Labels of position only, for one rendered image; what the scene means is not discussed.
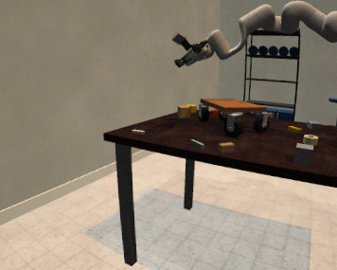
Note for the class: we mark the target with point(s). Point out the small red rectangular block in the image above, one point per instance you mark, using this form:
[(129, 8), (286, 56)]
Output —
[(212, 112)]

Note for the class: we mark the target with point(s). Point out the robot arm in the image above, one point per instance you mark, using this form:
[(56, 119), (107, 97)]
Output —
[(288, 23)]

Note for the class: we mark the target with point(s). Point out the grey metal bar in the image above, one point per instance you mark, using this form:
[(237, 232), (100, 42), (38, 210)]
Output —
[(197, 144)]

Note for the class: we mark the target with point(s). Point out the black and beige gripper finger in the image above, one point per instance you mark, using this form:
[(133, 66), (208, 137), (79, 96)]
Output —
[(179, 63), (199, 46)]

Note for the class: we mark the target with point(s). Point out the yellow short cylinder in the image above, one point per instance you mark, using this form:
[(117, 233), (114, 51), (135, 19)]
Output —
[(193, 108)]

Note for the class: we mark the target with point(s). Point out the yellow rectangular block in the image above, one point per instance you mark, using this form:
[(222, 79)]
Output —
[(294, 129)]

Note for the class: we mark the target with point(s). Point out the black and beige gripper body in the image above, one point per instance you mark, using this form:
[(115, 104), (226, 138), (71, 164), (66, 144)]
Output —
[(194, 55)]

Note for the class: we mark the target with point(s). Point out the tan square block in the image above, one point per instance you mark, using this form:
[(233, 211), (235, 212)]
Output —
[(184, 111)]

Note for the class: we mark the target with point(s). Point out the tan roll of masking tape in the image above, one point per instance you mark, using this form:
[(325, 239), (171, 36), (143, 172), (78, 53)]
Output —
[(310, 140)]

